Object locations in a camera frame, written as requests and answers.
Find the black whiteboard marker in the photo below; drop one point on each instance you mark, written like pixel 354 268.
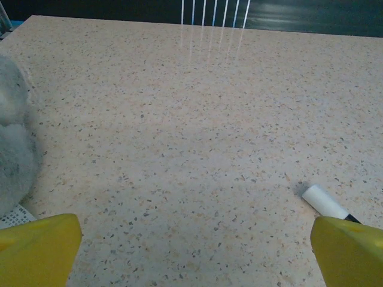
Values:
pixel 321 200

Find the grey plush toy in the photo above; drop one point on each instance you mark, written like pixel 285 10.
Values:
pixel 12 143

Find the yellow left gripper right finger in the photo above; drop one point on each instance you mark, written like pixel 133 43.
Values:
pixel 350 257

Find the aluminium frame post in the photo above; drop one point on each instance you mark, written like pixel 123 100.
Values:
pixel 2 18

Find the black flat rectangular plate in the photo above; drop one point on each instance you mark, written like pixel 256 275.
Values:
pixel 16 216

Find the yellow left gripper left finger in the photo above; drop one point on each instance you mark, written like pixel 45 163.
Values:
pixel 36 254

